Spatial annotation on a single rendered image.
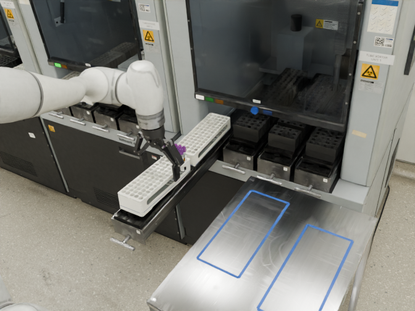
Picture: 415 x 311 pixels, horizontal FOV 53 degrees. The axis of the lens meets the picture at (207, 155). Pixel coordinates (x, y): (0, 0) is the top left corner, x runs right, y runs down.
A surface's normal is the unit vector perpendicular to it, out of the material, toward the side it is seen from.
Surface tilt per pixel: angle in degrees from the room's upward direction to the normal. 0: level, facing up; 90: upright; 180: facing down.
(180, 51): 90
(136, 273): 0
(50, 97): 93
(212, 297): 0
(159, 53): 90
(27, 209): 0
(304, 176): 90
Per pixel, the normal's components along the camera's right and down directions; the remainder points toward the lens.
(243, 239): -0.07, -0.80
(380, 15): -0.51, 0.55
